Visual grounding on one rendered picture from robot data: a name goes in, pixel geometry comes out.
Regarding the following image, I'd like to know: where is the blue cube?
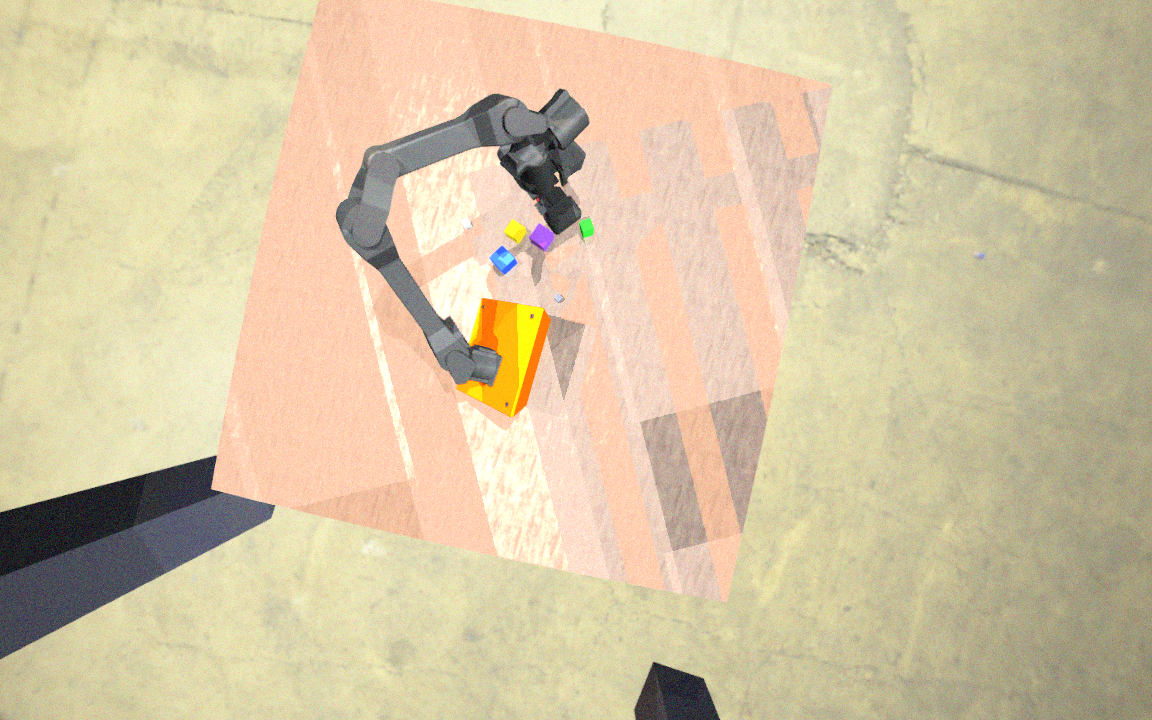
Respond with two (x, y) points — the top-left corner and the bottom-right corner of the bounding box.
(488, 247), (517, 274)

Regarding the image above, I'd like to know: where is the purple block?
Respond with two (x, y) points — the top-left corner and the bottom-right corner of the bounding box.
(529, 223), (554, 251)

